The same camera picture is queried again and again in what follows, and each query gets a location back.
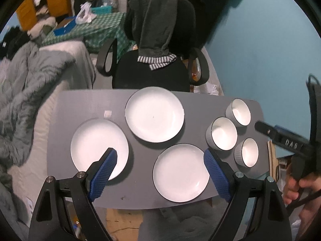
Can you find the white plate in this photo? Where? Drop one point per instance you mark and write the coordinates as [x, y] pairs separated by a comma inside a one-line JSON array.
[[91, 140], [154, 114], [179, 173]]

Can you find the dark grey hoodie on chair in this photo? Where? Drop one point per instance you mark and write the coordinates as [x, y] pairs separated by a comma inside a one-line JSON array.
[[150, 24]]

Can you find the white plastic bag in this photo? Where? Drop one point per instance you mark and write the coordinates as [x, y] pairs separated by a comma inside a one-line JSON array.
[[85, 14]]

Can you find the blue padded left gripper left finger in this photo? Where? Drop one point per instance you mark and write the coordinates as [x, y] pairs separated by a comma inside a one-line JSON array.
[[100, 172]]

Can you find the white ribbed bowl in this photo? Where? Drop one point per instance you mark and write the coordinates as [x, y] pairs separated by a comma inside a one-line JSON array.
[[222, 134], [246, 153], [239, 113]]

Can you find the blue box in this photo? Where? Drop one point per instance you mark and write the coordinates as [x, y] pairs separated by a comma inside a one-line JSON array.
[[65, 26]]

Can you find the orange wooden cabinet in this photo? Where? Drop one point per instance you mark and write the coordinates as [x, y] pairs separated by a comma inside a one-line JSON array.
[[30, 12]]

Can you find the green checkered tablecloth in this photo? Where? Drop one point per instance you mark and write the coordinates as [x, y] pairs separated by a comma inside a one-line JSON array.
[[96, 33]]

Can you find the black office chair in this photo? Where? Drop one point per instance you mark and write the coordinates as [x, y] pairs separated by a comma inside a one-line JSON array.
[[189, 69]]

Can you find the person's right hand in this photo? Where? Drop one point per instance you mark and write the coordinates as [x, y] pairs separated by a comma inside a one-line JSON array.
[[292, 186]]

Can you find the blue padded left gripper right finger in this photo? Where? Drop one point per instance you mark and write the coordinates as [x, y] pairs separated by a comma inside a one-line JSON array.
[[220, 173]]

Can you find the grey fluffy blanket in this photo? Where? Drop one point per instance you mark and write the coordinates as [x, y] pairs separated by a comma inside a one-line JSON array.
[[31, 74]]

